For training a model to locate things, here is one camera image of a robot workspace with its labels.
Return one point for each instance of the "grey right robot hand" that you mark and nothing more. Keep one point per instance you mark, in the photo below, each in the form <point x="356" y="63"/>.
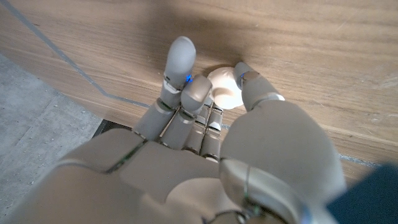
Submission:
<point x="155" y="177"/>

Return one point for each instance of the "black fabric backdrop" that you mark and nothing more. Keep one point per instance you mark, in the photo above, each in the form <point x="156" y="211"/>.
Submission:
<point x="109" y="126"/>

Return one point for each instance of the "silver tape outline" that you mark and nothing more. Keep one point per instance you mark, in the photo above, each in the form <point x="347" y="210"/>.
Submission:
<point x="71" y="65"/>

